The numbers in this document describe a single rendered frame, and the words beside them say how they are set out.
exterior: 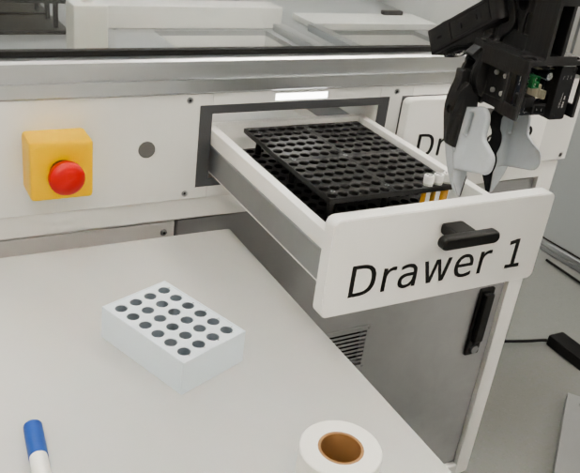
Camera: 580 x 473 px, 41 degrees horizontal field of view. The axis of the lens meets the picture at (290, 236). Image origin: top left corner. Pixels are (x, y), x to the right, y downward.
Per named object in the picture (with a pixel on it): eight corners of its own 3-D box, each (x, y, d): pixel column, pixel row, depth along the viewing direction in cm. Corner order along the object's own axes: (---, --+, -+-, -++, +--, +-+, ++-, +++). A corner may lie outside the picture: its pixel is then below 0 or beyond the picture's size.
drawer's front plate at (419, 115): (537, 157, 130) (555, 93, 125) (396, 171, 117) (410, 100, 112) (529, 153, 131) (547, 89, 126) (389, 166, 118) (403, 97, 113)
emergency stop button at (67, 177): (86, 196, 88) (86, 163, 87) (51, 199, 86) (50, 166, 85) (80, 185, 91) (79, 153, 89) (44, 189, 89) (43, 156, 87)
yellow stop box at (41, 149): (95, 199, 92) (95, 142, 88) (32, 205, 88) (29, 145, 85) (83, 181, 95) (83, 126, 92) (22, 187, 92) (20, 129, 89)
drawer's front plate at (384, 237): (530, 277, 92) (557, 192, 87) (319, 319, 78) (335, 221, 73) (520, 269, 93) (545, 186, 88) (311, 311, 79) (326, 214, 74)
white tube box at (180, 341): (242, 360, 80) (246, 330, 78) (181, 395, 74) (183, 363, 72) (162, 309, 87) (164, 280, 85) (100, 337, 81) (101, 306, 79)
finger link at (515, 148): (517, 211, 75) (532, 121, 70) (478, 186, 79) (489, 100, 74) (542, 204, 76) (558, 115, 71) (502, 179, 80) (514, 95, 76)
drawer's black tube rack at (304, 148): (445, 232, 96) (456, 184, 93) (322, 251, 87) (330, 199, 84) (349, 162, 112) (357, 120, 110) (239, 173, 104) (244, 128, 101)
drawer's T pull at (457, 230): (499, 243, 80) (502, 231, 80) (442, 252, 77) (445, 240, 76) (477, 227, 83) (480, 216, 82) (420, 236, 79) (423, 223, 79)
